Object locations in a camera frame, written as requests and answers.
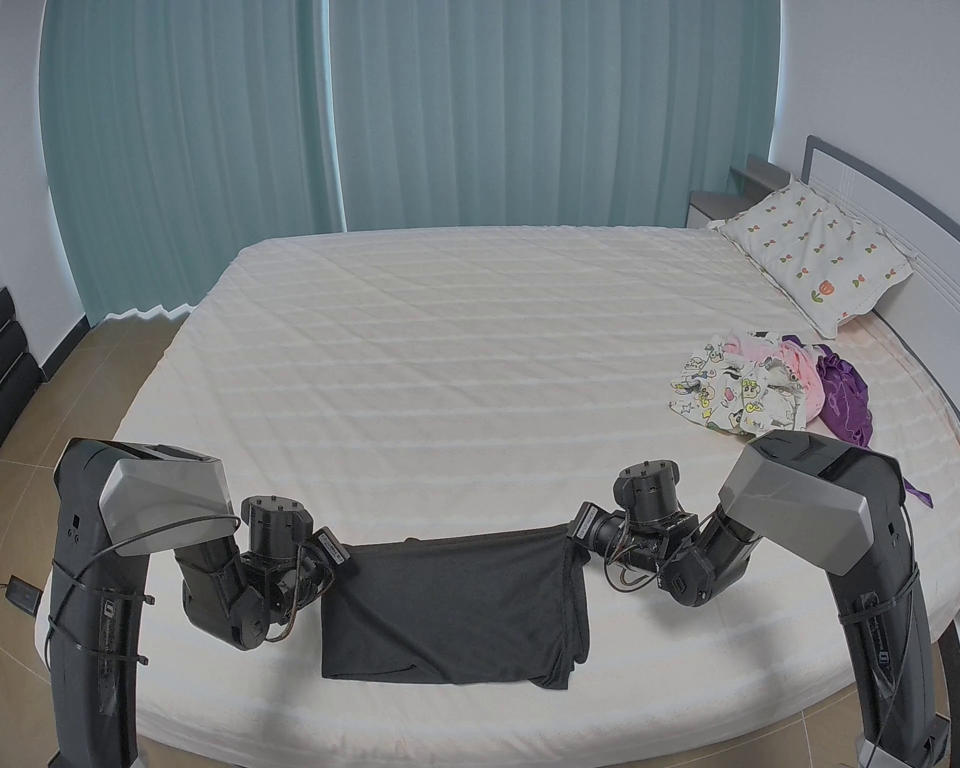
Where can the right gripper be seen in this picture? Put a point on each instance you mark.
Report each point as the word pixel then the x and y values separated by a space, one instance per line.
pixel 600 532

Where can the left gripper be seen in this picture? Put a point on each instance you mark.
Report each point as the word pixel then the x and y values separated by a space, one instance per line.
pixel 326 559

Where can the black T-shirt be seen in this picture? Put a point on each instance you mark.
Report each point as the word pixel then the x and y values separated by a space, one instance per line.
pixel 450 607

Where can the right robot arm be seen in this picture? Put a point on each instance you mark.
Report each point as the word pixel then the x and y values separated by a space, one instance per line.
pixel 825 487

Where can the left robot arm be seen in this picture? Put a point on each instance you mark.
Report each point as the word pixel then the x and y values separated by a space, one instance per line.
pixel 90 600

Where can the bed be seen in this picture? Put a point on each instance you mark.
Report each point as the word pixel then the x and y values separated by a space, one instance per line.
pixel 450 337

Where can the white printed pyjama top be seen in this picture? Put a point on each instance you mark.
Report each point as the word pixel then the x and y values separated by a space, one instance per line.
pixel 735 397

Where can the pink garment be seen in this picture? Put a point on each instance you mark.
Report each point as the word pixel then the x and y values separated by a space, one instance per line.
pixel 802 375

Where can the purple garment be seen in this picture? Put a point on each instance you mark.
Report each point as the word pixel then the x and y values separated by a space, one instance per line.
pixel 847 405

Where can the black power adapter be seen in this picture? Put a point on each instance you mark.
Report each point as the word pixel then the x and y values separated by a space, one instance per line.
pixel 21 596

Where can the grey bedside table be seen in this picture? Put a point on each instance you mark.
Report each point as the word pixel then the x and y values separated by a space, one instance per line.
pixel 712 204

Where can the white printed pillow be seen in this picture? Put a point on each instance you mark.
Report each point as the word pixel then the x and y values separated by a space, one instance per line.
pixel 817 247

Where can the blue-green curtain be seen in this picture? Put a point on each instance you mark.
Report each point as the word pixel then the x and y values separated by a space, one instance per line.
pixel 555 112
pixel 187 150

